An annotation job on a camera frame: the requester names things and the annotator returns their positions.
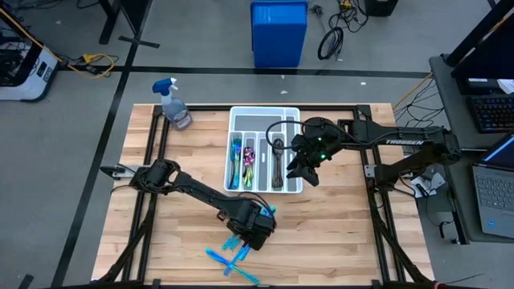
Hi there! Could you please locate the white power adapter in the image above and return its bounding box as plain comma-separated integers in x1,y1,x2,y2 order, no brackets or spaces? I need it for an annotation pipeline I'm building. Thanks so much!
410,171,447,198

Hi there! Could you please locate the white equipment cart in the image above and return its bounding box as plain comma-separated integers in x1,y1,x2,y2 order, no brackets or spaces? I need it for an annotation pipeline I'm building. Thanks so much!
0,38,60,104

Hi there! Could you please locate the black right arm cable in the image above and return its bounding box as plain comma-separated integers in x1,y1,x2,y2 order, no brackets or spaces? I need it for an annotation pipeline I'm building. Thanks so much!
264,119,318,153

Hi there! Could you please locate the grey laptop desk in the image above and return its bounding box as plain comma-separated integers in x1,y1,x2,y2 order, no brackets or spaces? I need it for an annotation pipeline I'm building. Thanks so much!
441,150,514,246

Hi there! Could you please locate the black floor cable bundle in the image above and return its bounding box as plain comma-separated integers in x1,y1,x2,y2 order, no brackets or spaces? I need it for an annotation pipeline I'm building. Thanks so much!
308,0,373,33

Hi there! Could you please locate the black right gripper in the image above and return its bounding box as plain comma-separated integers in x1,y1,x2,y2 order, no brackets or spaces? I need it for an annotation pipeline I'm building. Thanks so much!
286,133,335,188

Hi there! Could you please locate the black keyboard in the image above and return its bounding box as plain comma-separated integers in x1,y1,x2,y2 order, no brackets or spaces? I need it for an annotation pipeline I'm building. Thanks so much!
467,94,514,134

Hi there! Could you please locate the blue plastic bin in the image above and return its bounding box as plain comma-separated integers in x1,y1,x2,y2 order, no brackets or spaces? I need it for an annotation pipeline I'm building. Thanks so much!
250,0,309,69

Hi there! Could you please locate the grey laptop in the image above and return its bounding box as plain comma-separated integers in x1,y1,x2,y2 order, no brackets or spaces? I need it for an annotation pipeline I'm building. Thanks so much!
472,134,514,241

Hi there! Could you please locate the black floor stand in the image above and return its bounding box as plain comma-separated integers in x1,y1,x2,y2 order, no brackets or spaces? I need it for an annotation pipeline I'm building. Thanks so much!
97,0,161,50

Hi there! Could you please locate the black desk monitor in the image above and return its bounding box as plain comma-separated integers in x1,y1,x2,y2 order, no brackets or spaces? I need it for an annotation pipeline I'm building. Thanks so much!
450,15,514,96

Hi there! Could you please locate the yellow floor cable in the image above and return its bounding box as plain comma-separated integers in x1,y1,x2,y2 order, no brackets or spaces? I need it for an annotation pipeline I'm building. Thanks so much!
392,71,434,112

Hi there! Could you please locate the white cutlery tray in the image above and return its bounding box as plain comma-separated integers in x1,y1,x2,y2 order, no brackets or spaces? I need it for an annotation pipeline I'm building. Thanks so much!
223,105,304,195

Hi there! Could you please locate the grey monitor desk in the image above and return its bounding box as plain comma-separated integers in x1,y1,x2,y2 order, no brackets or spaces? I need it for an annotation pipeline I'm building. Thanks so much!
428,54,514,152

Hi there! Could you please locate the black box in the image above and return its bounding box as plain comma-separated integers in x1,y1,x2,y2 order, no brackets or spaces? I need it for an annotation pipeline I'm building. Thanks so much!
364,0,399,17

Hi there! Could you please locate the iridescent fork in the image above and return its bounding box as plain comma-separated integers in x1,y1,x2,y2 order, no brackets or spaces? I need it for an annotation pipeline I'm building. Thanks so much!
231,136,242,189
229,138,238,190
234,136,243,189

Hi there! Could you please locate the yellow extension cable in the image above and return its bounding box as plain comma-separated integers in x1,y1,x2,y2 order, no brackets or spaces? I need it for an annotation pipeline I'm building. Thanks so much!
0,7,116,80

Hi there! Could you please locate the coiled black cable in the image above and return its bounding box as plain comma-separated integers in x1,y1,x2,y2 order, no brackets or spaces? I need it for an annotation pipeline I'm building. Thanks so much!
316,26,345,62

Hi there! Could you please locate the blue-capped spray bottle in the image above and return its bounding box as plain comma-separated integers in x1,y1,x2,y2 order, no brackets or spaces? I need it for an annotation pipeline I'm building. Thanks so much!
151,77,194,132

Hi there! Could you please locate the black aluminium table frame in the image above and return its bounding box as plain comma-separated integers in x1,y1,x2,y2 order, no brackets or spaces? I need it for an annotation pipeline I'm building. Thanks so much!
91,103,437,289

